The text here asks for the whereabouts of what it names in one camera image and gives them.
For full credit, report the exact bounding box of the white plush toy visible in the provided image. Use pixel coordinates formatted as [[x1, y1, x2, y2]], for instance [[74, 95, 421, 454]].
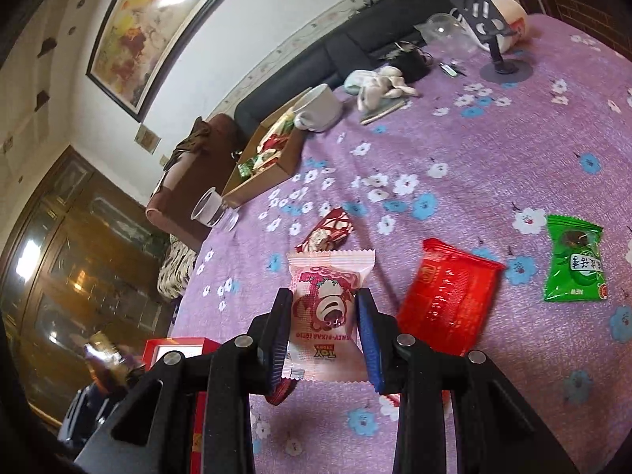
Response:
[[356, 66, 419, 112]]

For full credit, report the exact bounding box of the brown round label snack packet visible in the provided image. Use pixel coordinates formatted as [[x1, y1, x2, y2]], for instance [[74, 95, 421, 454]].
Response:
[[84, 331, 146, 396]]

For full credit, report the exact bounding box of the red box with white inside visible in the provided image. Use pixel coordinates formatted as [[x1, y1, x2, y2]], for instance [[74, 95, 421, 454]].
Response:
[[142, 337, 220, 474]]

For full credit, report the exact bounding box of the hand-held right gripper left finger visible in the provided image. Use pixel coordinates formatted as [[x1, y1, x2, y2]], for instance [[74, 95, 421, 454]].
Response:
[[74, 286, 295, 474]]

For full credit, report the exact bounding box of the wooden cabinet with glass doors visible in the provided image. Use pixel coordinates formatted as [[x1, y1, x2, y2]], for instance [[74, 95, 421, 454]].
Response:
[[0, 145, 179, 420]]

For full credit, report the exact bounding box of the white mug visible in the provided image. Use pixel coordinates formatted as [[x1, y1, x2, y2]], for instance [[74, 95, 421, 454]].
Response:
[[293, 84, 344, 133]]

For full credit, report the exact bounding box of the red and white snack packet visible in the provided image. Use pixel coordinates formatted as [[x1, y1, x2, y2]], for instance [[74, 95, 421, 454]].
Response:
[[295, 207, 354, 254]]

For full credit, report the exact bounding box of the green snack packet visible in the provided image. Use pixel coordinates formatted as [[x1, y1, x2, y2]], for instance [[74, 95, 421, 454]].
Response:
[[543, 214, 608, 302]]

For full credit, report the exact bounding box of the black pouch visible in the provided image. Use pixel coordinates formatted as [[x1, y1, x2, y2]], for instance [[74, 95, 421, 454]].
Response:
[[390, 42, 435, 82]]

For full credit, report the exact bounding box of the clear plastic cup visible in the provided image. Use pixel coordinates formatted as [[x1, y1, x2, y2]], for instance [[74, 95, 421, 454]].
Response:
[[190, 186, 240, 232]]

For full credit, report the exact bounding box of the black phone stand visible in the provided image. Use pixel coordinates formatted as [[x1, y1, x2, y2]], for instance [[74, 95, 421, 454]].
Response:
[[448, 0, 534, 81]]

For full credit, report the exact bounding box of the clear plastic bag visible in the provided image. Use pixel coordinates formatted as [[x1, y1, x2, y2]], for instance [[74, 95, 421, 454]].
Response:
[[419, 12, 480, 55]]

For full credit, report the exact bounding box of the pink bear print snack packet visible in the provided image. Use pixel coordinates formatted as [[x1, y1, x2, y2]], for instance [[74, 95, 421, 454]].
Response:
[[281, 249, 376, 383]]

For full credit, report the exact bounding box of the grey flat notebook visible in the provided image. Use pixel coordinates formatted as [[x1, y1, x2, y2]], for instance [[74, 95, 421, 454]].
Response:
[[359, 98, 410, 126]]

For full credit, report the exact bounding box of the long shiny red snack packet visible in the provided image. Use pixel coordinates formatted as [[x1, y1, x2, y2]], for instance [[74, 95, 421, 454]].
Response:
[[396, 238, 507, 357]]

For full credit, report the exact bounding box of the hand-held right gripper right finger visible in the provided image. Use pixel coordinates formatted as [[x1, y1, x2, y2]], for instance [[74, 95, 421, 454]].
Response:
[[355, 286, 581, 474]]

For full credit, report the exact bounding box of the brown armchair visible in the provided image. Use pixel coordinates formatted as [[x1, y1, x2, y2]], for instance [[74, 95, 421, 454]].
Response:
[[145, 113, 238, 252]]

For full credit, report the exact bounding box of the pile of assorted sweets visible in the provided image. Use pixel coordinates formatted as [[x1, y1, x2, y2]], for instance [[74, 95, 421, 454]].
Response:
[[237, 113, 297, 179]]

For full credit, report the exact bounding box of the black leather sofa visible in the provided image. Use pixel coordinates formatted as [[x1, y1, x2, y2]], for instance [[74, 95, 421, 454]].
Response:
[[233, 0, 489, 129]]

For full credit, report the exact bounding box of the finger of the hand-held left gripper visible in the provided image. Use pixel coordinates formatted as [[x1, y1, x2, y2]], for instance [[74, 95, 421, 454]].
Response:
[[58, 384, 124, 448]]

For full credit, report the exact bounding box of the dark cloth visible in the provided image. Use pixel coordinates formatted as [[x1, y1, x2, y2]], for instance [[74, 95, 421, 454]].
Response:
[[170, 117, 218, 169]]

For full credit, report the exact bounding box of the small framed wall picture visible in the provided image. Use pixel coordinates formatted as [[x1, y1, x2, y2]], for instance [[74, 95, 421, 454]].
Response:
[[134, 124, 160, 154]]

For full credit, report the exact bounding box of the cardboard box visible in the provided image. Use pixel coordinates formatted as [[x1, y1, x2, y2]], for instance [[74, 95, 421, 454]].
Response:
[[220, 101, 309, 208]]

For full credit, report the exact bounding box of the pale green cloth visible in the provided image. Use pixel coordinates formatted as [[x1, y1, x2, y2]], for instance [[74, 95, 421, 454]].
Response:
[[343, 70, 373, 96]]

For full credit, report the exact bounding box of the framed horse painting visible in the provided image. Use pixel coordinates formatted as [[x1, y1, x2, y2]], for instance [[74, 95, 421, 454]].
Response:
[[86, 0, 267, 123]]

